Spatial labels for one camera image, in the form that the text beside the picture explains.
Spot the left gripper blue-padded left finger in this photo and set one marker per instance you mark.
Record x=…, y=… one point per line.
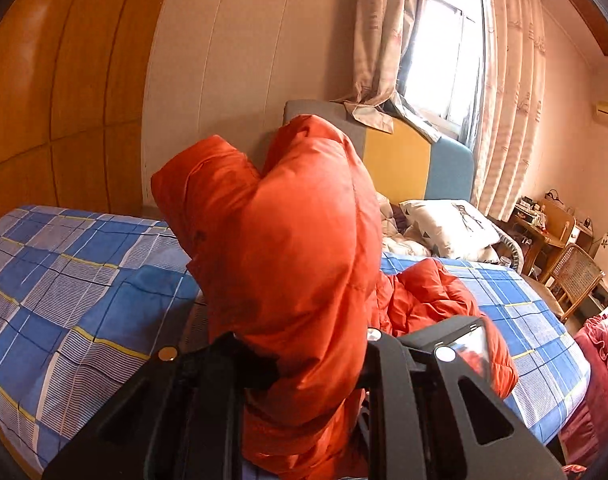
x=180, y=418

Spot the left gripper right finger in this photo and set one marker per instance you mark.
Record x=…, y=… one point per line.
x=456, y=432

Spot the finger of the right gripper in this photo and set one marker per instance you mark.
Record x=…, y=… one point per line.
x=445, y=353

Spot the orange quilted puffer jacket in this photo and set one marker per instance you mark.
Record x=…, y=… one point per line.
x=288, y=257

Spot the white patterned pillow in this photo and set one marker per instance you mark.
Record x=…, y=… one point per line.
x=453, y=229

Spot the beige quilted blanket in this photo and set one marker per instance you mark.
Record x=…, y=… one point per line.
x=397, y=236

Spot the rattan wooden chair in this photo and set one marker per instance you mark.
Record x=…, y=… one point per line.
x=568, y=282

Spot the cluttered wooden desk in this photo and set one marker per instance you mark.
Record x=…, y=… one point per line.
x=547, y=227

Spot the red ruffled fabric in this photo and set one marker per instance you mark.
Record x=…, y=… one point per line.
x=585, y=435

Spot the blue plaid bed sheet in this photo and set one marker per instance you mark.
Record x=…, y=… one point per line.
x=86, y=298

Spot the grey yellow blue headboard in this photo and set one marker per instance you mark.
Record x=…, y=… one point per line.
x=403, y=165

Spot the bright window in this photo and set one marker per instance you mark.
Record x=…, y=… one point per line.
x=440, y=76

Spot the right floral curtain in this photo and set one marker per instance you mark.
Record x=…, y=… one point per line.
x=510, y=106

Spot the floral curtain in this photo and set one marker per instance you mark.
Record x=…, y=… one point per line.
x=510, y=106
x=385, y=33

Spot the left floral curtain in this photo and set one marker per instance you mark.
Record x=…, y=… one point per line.
x=385, y=33

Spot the wooden wardrobe panels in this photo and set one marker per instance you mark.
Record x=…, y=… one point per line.
x=72, y=79

